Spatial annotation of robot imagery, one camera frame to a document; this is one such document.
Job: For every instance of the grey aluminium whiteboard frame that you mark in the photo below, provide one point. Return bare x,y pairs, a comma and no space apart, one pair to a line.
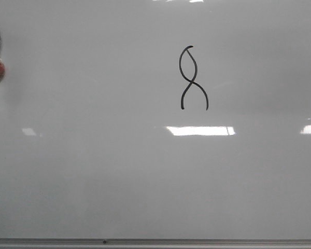
153,243

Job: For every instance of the white glossy whiteboard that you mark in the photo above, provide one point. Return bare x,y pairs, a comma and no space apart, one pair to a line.
155,119

